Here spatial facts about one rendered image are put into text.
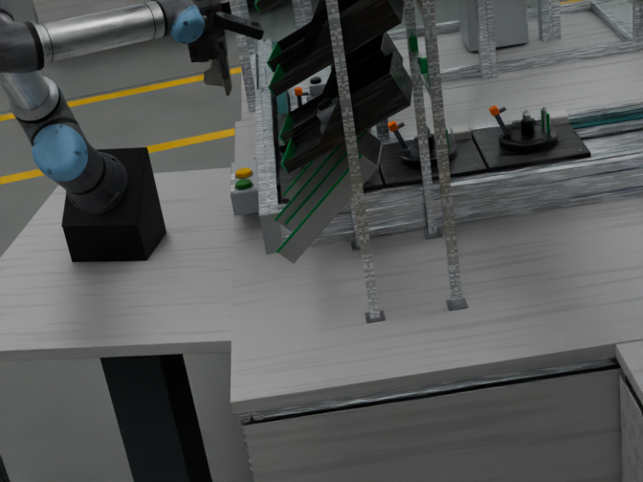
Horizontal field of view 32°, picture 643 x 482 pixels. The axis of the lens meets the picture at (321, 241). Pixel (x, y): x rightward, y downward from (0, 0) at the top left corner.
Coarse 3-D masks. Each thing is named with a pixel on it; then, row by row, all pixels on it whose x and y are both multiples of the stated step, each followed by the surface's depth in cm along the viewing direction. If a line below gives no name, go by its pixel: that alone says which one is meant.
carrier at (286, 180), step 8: (280, 168) 278; (280, 176) 274; (288, 176) 273; (296, 176) 272; (376, 176) 266; (280, 184) 270; (288, 184) 269; (368, 184) 263; (376, 184) 262; (288, 200) 262
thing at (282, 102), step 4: (284, 92) 335; (280, 96) 333; (284, 96) 332; (280, 100) 329; (284, 100) 329; (292, 100) 337; (296, 100) 336; (304, 100) 335; (280, 104) 326; (284, 104) 326; (292, 104) 334; (296, 104) 333; (280, 108) 323; (284, 108) 323; (288, 108) 331; (292, 108) 331; (280, 112) 320; (284, 112) 320; (372, 128) 296; (372, 132) 294; (376, 132) 293; (376, 136) 291; (384, 140) 288; (388, 140) 287; (284, 152) 293
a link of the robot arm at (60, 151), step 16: (48, 128) 250; (64, 128) 249; (80, 128) 257; (32, 144) 255; (48, 144) 249; (64, 144) 248; (80, 144) 248; (48, 160) 248; (64, 160) 247; (80, 160) 249; (96, 160) 255; (48, 176) 251; (64, 176) 249; (80, 176) 252; (96, 176) 256
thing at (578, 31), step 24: (528, 24) 389; (576, 24) 382; (600, 24) 378; (456, 48) 377; (504, 48) 370; (528, 48) 367; (552, 48) 363; (576, 48) 360; (408, 72) 362; (528, 72) 347; (552, 72) 344
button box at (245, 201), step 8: (240, 160) 289; (248, 160) 289; (256, 160) 288; (232, 168) 285; (256, 168) 283; (232, 176) 281; (248, 176) 279; (256, 176) 278; (232, 184) 276; (256, 184) 274; (232, 192) 271; (240, 192) 271; (248, 192) 271; (256, 192) 271; (232, 200) 272; (240, 200) 272; (248, 200) 272; (256, 200) 272; (240, 208) 273; (248, 208) 273; (256, 208) 273
